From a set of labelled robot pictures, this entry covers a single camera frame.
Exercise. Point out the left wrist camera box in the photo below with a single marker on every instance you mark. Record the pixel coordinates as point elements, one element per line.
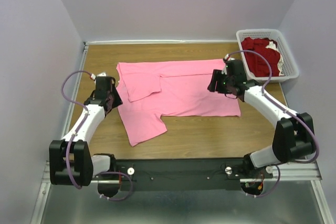
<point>93,76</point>

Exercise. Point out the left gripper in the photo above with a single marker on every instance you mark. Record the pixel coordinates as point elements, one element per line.
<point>118,100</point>

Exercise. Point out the white plastic basket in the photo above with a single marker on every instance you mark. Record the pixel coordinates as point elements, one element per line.
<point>259,61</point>

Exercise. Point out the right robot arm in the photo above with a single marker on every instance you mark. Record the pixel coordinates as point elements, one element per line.
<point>294,136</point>

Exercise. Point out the pink t shirt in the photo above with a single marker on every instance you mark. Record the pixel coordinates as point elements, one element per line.
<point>150,90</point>

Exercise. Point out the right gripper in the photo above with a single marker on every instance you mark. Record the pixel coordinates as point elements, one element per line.
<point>217,75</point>

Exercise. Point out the aluminium frame rail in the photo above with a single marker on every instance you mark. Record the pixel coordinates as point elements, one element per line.
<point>288,172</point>

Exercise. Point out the white cloth in basket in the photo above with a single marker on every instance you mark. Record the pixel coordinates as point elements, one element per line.
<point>279,58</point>

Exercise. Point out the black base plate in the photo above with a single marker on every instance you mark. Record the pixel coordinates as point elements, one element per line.
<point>178,175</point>

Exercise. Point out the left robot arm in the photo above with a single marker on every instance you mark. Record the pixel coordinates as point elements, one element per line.
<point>70,161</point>

